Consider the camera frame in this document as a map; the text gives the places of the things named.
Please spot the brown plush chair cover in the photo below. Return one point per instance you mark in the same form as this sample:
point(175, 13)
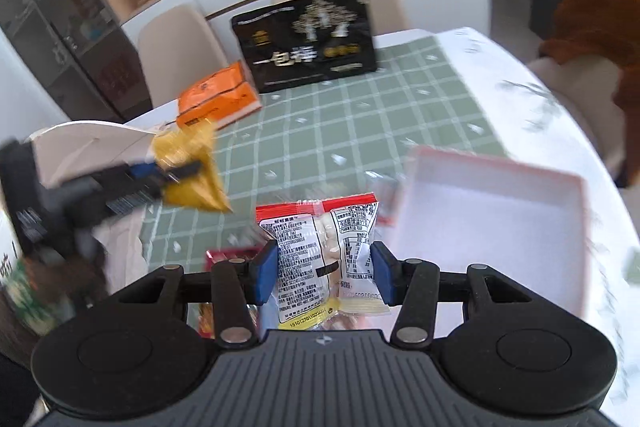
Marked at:
point(607, 29)

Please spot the green checkered tablecloth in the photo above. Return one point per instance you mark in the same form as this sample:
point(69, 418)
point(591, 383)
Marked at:
point(456, 90)

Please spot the black plum gift box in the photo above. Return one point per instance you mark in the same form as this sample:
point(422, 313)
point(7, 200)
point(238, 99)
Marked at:
point(298, 42)

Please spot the orange gift box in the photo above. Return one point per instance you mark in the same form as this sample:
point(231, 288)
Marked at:
point(223, 97)

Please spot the white red snack packet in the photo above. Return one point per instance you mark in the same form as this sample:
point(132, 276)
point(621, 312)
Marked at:
point(325, 271)

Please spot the yellow snack packet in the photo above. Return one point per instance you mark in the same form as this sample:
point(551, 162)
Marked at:
point(187, 156)

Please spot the near white chair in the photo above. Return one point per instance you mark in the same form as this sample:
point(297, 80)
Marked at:
point(78, 147)

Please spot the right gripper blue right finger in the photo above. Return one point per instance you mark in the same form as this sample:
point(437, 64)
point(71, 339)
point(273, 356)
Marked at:
point(411, 286)

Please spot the large red chicken snack pouch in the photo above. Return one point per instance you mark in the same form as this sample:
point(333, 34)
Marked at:
point(228, 316)

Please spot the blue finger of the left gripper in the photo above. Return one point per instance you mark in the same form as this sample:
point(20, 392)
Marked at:
point(147, 172)
point(183, 172)

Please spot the pink cardboard box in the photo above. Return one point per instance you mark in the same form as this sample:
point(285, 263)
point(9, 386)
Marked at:
point(530, 223)

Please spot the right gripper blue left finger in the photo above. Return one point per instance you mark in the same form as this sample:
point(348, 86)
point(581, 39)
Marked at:
point(258, 281)

